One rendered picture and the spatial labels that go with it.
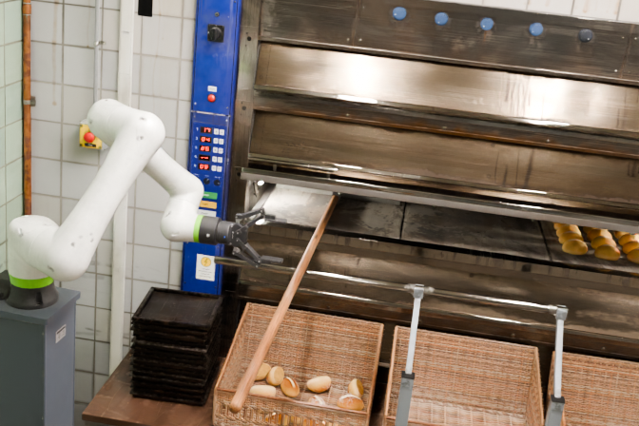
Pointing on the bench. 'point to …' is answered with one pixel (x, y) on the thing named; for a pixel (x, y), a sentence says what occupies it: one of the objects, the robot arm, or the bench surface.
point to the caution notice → (205, 270)
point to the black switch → (216, 32)
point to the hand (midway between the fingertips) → (280, 241)
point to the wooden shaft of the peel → (280, 314)
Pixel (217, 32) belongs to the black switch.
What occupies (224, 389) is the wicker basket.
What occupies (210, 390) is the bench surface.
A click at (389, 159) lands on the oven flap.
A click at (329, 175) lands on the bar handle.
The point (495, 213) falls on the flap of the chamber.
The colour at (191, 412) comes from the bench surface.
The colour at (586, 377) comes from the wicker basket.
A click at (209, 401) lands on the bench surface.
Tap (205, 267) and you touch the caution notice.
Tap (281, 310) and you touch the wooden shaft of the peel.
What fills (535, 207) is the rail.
